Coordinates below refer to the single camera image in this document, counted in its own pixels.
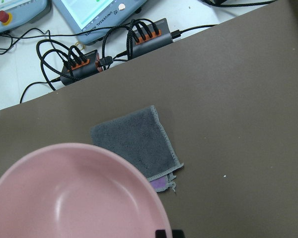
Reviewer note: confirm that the grey usb hub left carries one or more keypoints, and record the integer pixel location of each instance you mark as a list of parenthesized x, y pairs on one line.
[(83, 70)]

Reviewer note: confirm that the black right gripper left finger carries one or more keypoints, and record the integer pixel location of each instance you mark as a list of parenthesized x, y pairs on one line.
[(160, 234)]

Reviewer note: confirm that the small pink bowl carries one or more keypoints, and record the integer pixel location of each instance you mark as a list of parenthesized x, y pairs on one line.
[(77, 190)]

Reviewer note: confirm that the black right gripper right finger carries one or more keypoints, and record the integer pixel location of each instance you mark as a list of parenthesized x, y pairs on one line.
[(178, 234)]

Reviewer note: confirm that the grey usb hub right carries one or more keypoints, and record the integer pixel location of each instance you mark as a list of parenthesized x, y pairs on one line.
[(147, 38)]

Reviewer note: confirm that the blue teach pendant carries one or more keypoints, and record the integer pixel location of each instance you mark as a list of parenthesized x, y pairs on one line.
[(14, 13), (90, 20)]

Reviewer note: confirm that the grey usb hub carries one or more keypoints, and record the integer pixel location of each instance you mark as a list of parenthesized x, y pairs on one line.
[(83, 70), (147, 38)]

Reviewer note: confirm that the grey folded cloth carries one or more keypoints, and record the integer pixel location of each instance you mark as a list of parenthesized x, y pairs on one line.
[(140, 138)]

